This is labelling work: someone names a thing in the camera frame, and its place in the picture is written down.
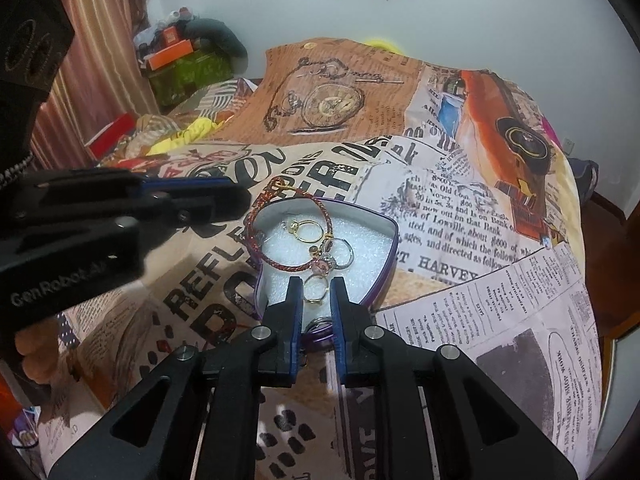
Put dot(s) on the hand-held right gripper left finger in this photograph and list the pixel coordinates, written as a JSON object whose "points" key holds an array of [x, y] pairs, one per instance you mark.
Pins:
{"points": [[295, 330]]}

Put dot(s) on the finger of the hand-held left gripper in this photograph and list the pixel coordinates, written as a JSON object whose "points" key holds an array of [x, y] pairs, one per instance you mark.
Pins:
{"points": [[210, 206], [75, 185]]}

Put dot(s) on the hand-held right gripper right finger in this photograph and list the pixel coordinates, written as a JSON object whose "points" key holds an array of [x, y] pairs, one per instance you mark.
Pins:
{"points": [[339, 330]]}

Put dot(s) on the purple heart-shaped tin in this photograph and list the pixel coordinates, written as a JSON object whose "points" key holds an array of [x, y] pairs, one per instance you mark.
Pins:
{"points": [[280, 252]]}

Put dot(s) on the thin gold hoop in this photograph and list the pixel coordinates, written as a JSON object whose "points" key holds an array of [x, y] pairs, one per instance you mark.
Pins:
{"points": [[300, 234]]}

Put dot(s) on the person's left hand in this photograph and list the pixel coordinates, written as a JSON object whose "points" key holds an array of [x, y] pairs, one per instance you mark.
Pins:
{"points": [[32, 346]]}

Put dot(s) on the red and white box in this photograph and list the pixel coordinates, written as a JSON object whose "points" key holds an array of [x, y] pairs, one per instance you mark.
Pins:
{"points": [[112, 135]]}

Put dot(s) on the yellow cloth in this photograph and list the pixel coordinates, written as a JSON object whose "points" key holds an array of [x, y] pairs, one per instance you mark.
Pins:
{"points": [[192, 133]]}

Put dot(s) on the striped patchwork cloth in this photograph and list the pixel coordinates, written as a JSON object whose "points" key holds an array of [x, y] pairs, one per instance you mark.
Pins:
{"points": [[217, 99]]}

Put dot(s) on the green patterned bag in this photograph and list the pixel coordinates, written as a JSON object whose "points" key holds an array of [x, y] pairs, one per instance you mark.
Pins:
{"points": [[192, 74]]}

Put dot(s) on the striped brown curtain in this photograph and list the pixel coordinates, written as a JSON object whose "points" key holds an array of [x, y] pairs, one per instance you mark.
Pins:
{"points": [[100, 35]]}

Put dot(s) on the orange box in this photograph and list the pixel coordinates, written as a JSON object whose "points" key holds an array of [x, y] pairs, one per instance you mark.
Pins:
{"points": [[170, 55]]}

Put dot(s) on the newspaper print blanket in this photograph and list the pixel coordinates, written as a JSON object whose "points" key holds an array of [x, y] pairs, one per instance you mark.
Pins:
{"points": [[450, 210]]}

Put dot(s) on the white plastic bags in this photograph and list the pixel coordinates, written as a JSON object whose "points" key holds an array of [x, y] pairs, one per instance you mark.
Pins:
{"points": [[150, 35]]}

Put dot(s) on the grey plush pillow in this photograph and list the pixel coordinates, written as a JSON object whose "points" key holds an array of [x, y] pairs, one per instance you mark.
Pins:
{"points": [[220, 32]]}

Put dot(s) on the small red box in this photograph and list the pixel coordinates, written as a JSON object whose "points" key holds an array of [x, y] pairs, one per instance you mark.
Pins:
{"points": [[170, 35]]}

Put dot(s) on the magenta cloth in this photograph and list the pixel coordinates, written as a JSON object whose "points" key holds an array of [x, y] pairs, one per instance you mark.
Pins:
{"points": [[551, 135]]}

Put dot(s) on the dark backpack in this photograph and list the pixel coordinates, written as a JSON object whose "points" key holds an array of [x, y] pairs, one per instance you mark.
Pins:
{"points": [[582, 176]]}

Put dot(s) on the white wall socket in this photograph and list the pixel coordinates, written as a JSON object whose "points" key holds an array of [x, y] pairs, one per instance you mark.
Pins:
{"points": [[568, 145]]}

